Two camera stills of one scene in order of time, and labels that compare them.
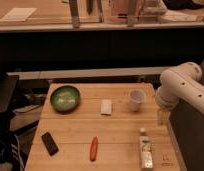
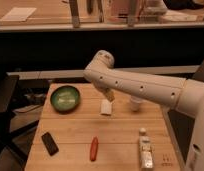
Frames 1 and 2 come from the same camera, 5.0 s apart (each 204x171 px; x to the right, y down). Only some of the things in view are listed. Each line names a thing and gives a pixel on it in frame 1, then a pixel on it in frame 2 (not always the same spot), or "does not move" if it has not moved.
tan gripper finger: (163, 117) → (109, 94)
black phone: (49, 143) does not move
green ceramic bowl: (65, 99) does not move
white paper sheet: (18, 14) does not move
